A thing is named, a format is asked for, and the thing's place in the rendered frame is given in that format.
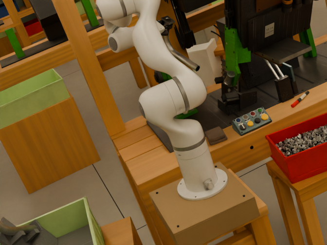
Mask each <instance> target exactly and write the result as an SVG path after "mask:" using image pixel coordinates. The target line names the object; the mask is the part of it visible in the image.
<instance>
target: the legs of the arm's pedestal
mask: <svg viewBox="0 0 327 245"><path fill-rule="evenodd" d="M233 234H234V235H233V236H231V237H229V238H227V239H225V240H223V241H221V242H219V243H217V244H215V245H276V242H275V238H274V235H273V231H272V227H271V224H270V221H269V218H268V215H265V216H263V217H261V218H259V219H257V220H255V221H253V222H251V223H249V224H247V225H245V226H243V227H241V228H239V229H237V230H234V231H233Z"/></svg>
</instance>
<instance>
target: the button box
mask: <svg viewBox="0 0 327 245"><path fill-rule="evenodd" d="M261 109H262V112H258V111H257V110H258V109H256V110H254V111H252V112H254V113H255V115H254V116H252V115H251V112H250V113H247V114H245V115H247V116H248V118H247V119H244V118H243V116H241V117H239V119H241V121H240V122H237V121H236V119H234V120H233V121H232V128H233V129H234V130H235V131H236V132H237V133H238V134H239V135H241V136H243V135H245V134H247V133H249V132H251V131H253V130H256V129H258V128H260V127H262V126H264V125H266V124H269V123H271V122H272V119H271V118H270V116H269V115H268V113H267V112H266V110H265V109H264V108H263V107H261ZM262 114H267V115H268V119H267V120H263V119H262V118H261V116H262ZM255 118H260V122H259V123H256V122H255V121H254V120H255ZM248 121H252V122H253V125H252V126H248V125H247V123H248ZM241 124H245V125H246V129H245V130H241V129H240V125H241Z"/></svg>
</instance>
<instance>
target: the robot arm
mask: <svg viewBox="0 0 327 245"><path fill-rule="evenodd" d="M160 3H161V0H96V11H97V13H98V15H99V17H101V18H102V19H103V21H104V26H105V29H106V31H107V33H108V34H109V36H108V44H109V47H110V49H111V50H112V51H113V52H115V53H118V52H121V51H123V50H126V49H129V48H131V47H134V46H135V48H136V51H137V53H138V55H139V56H140V58H141V60H142V61H143V62H144V63H145V64H146V65H147V66H148V67H149V68H151V69H153V70H156V71H160V72H164V73H167V74H169V75H170V76H171V77H172V79H170V80H168V81H166V82H163V83H161V84H158V85H156V86H153V87H151V88H149V89H147V90H146V91H144V92H143V93H142V94H141V96H140V98H139V102H138V105H139V106H138V107H139V110H140V112H141V114H142V115H143V117H144V118H145V119H146V120H147V121H149V122H150V123H152V124H153V125H155V126H157V127H159V128H161V129H162V130H163V131H165V132H166V134H167V135H168V136H169V139H170V141H171V144H172V147H173V150H174V153H175V156H176V158H177V161H178V164H179V167H180V170H181V173H182V176H183V179H182V180H181V181H180V182H179V184H178V187H177V191H178V194H179V196H180V197H182V198H183V199H186V200H191V201H198V200H204V199H207V198H210V197H212V196H214V195H216V194H218V193H219V192H221V191H222V190H223V189H224V188H225V187H226V185H227V183H228V176H227V174H226V173H225V172H224V171H223V170H221V169H218V168H215V167H214V164H213V161H212V157H211V154H210V151H209V148H208V144H207V141H206V138H205V135H204V132H203V129H202V126H201V124H200V123H199V122H198V121H196V120H192V119H175V118H174V117H175V116H177V115H179V114H181V113H184V112H186V111H189V110H191V109H193V108H195V107H197V106H199V105H201V104H202V103H203V102H204V101H205V99H206V96H207V88H206V86H205V84H204V82H203V81H202V79H201V78H200V77H199V76H198V75H197V74H196V73H195V72H193V71H192V70H191V69H190V68H188V67H187V66H186V65H184V64H183V63H181V62H180V61H179V60H178V59H176V58H175V57H174V56H173V54H172V53H171V52H170V50H169V49H168V47H167V46H166V44H165V42H164V40H163V38H162V37H163V36H168V31H167V30H169V29H172V26H173V24H170V25H168V24H166V26H163V25H164V21H163V20H156V17H157V13H158V9H159V7H160ZM134 13H140V17H139V19H138V21H137V23H136V25H135V26H132V27H127V26H128V25H129V24H130V23H131V21H132V14H134Z"/></svg>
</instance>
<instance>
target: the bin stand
mask: <svg viewBox="0 0 327 245"><path fill-rule="evenodd" d="M266 166H267V170H268V173H269V175H270V176H271V178H272V182H273V186H274V189H275V193H276V196H277V200H278V203H279V206H280V210H281V213H282V217H283V220H284V224H285V228H286V231H287V235H288V238H289V242H290V245H305V243H304V239H303V235H302V231H301V228H300V224H299V221H298V217H297V213H296V209H295V206H294V202H293V198H292V194H291V190H290V188H291V189H292V190H294V193H295V196H296V201H297V205H298V208H299V212H300V216H301V219H302V223H303V227H304V231H305V235H306V238H307V242H308V245H325V243H324V239H323V235H322V231H321V227H320V223H319V219H318V215H317V211H316V207H315V203H314V199H313V198H314V197H316V196H318V195H320V194H322V193H324V192H326V191H327V171H326V172H323V173H321V174H318V175H315V176H312V177H310V178H307V179H304V180H302V181H299V182H296V183H294V184H292V183H291V182H290V181H289V180H288V178H287V177H286V176H285V174H284V173H283V172H282V171H281V169H280V168H279V167H278V165H277V164H276V163H275V161H274V160H271V161H269V162H266Z"/></svg>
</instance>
